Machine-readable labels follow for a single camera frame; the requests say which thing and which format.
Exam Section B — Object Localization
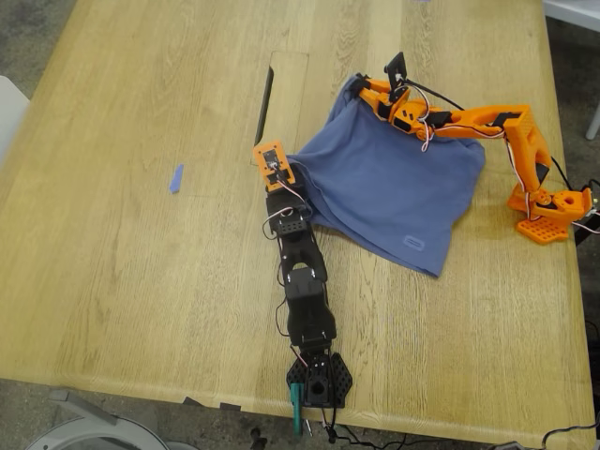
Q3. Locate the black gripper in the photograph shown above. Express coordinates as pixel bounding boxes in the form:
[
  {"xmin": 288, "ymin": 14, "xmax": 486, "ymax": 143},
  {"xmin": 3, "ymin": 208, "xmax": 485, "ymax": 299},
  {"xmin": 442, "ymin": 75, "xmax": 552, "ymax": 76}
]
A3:
[{"xmin": 264, "ymin": 184, "xmax": 313, "ymax": 225}]

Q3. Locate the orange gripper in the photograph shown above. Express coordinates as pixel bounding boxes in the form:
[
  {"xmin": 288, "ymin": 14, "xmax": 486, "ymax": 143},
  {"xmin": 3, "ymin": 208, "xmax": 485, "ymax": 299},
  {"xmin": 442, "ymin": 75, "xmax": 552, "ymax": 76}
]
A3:
[{"xmin": 349, "ymin": 71, "xmax": 443, "ymax": 142}]

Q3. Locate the blue printed T-shirt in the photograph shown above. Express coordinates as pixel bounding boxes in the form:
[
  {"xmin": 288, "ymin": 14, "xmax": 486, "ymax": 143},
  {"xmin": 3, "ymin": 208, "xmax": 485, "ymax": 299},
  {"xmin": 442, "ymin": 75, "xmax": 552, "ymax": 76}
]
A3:
[{"xmin": 285, "ymin": 74, "xmax": 487, "ymax": 278}]

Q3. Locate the green table clamp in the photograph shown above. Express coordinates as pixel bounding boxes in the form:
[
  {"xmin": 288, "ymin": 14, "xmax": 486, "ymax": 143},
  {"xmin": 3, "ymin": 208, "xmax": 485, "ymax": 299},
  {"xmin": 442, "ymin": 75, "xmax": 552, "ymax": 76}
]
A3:
[{"xmin": 289, "ymin": 382, "xmax": 306, "ymax": 438}]

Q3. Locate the white chair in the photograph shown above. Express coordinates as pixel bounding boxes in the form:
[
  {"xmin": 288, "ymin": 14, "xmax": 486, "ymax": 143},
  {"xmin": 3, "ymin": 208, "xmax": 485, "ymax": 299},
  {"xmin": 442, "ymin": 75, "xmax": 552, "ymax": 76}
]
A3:
[
  {"xmin": 542, "ymin": 0, "xmax": 600, "ymax": 141},
  {"xmin": 0, "ymin": 74, "xmax": 32, "ymax": 165}
]

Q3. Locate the grey plastic chair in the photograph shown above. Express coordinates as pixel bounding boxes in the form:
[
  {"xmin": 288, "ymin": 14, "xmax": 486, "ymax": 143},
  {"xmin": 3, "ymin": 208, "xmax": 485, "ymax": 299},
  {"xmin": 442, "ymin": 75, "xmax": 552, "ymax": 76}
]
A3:
[{"xmin": 25, "ymin": 388, "xmax": 198, "ymax": 450}]

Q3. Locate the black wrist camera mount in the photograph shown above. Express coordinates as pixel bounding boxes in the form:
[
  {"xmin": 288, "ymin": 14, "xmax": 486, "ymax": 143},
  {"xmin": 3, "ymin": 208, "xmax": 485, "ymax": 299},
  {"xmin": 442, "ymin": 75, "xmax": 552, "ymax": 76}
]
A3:
[{"xmin": 382, "ymin": 51, "xmax": 410, "ymax": 102}]

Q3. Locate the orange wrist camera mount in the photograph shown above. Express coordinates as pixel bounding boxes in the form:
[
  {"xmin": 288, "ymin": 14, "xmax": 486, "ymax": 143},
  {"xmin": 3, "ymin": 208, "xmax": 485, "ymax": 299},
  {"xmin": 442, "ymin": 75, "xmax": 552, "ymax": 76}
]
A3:
[{"xmin": 252, "ymin": 139, "xmax": 297, "ymax": 193}]

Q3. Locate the black power cable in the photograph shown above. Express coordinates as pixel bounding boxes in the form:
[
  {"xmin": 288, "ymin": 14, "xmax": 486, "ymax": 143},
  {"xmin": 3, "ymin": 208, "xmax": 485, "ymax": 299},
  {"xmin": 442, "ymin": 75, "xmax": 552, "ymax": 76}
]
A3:
[{"xmin": 321, "ymin": 406, "xmax": 409, "ymax": 450}]

